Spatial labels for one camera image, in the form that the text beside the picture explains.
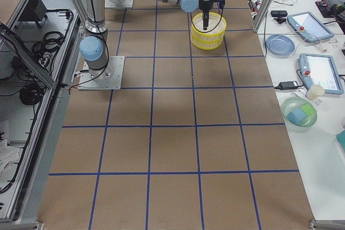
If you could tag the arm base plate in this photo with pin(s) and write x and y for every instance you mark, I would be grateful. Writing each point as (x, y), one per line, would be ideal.
(118, 4)
(111, 78)

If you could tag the yellow bamboo steamer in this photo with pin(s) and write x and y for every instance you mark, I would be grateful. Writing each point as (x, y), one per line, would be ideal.
(206, 44)
(213, 33)

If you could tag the teach pendant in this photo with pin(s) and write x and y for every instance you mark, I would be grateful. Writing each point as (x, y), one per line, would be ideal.
(320, 70)
(309, 27)

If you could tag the black webcam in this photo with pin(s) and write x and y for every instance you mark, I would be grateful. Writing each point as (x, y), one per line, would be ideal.
(279, 16)

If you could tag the white paper cup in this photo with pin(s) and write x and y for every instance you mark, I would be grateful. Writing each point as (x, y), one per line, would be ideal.
(314, 92)

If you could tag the near teach pendant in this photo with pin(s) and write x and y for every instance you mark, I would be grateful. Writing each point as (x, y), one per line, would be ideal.
(320, 70)

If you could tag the green bowl with sponges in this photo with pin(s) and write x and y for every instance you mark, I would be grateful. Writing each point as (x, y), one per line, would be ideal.
(299, 114)

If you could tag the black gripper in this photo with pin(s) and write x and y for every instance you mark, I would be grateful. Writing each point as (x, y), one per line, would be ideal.
(206, 6)

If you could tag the blue plate on desk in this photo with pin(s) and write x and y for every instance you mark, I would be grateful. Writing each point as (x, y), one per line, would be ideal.
(280, 45)

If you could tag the far teach pendant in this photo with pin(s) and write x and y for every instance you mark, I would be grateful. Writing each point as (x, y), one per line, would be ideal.
(309, 27)

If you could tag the black power adapter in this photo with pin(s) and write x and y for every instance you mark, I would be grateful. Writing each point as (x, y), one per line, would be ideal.
(287, 85)

